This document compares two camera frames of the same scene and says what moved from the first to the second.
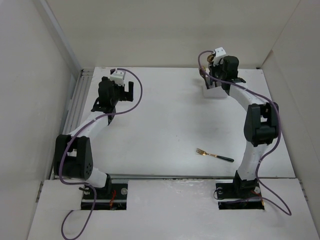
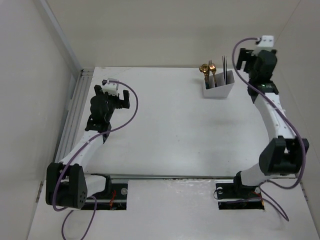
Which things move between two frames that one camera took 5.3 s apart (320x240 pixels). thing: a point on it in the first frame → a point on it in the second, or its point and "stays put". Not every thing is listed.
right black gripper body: (216, 71) → (250, 63)
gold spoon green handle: (210, 58) → (205, 69)
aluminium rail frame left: (77, 101) stays put
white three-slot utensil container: (213, 92) stays put
